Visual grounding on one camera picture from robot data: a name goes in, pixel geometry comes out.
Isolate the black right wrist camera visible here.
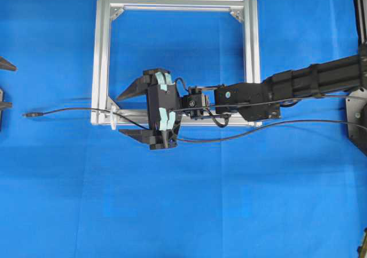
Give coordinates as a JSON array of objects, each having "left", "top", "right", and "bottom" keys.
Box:
[{"left": 147, "top": 69, "right": 180, "bottom": 131}]

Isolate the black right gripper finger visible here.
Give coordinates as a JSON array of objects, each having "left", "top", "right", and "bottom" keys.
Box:
[
  {"left": 119, "top": 129, "right": 156, "bottom": 143},
  {"left": 117, "top": 76, "right": 149, "bottom": 101}
]

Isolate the black right camera cable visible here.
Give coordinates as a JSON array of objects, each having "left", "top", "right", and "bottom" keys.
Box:
[{"left": 173, "top": 77, "right": 189, "bottom": 94}]

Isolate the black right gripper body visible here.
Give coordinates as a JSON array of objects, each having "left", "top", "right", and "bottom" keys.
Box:
[{"left": 143, "top": 68, "right": 182, "bottom": 150}]

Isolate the white string loop clip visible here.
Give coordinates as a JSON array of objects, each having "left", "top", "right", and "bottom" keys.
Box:
[
  {"left": 110, "top": 105, "right": 119, "bottom": 130},
  {"left": 247, "top": 122, "right": 263, "bottom": 127}
]

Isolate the dark object left edge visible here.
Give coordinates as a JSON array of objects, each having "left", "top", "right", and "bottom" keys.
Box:
[{"left": 0, "top": 57, "right": 17, "bottom": 119}]

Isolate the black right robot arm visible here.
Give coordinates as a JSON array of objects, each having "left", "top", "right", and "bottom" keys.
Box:
[{"left": 118, "top": 44, "right": 366, "bottom": 150}]

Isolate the white string loop clip right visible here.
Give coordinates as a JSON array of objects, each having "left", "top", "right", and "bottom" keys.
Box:
[{"left": 247, "top": 122, "right": 263, "bottom": 127}]

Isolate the black wire with plug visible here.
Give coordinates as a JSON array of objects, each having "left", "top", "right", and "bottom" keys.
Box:
[{"left": 22, "top": 96, "right": 367, "bottom": 142}]

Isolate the white string loop clip left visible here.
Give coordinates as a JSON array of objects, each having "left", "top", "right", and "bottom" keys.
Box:
[{"left": 110, "top": 105, "right": 119, "bottom": 130}]

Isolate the black frame post right edge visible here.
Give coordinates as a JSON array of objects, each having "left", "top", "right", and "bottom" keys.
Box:
[{"left": 353, "top": 0, "right": 366, "bottom": 45}]

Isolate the silver aluminium extrusion frame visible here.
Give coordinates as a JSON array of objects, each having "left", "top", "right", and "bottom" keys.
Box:
[{"left": 90, "top": 0, "right": 261, "bottom": 126}]

